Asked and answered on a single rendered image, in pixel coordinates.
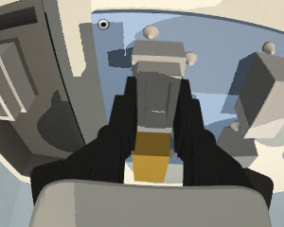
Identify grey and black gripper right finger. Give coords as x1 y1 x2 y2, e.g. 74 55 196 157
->
173 79 274 209

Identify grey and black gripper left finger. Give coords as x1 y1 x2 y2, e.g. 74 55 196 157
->
30 77 137 204

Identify golden yellow block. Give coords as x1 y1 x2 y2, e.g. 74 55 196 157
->
133 130 170 183

